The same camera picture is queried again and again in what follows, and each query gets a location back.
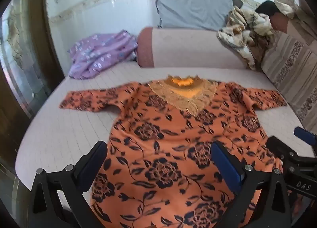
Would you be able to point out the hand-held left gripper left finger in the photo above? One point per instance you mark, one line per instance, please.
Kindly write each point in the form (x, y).
(96, 154)

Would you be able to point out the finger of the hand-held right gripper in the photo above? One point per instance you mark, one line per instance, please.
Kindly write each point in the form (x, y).
(279, 148)
(305, 135)

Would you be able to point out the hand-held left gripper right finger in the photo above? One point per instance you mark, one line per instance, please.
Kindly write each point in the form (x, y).
(225, 166)

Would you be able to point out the orange black floral shirt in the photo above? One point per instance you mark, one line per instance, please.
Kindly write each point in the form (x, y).
(158, 148)

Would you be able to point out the striped floral cushion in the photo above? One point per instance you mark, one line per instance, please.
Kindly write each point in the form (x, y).
(292, 64)

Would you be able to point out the purple floral cloth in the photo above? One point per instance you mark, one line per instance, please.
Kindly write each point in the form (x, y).
(99, 52)

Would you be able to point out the brown white floral blanket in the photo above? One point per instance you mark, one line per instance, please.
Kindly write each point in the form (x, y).
(245, 35)

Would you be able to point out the pink bolster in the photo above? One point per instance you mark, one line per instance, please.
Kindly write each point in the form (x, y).
(188, 47)

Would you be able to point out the glossy door panel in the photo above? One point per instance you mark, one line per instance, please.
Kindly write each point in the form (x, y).
(17, 57)

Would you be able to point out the black cloth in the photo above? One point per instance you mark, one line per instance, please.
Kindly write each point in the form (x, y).
(268, 10)

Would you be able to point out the white crumpled cloth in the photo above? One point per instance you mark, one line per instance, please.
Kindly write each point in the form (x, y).
(286, 1)

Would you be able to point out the grey pillow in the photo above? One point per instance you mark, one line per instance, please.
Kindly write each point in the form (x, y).
(193, 7)

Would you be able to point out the brown wooden door frame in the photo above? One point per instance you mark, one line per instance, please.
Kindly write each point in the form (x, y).
(42, 45)

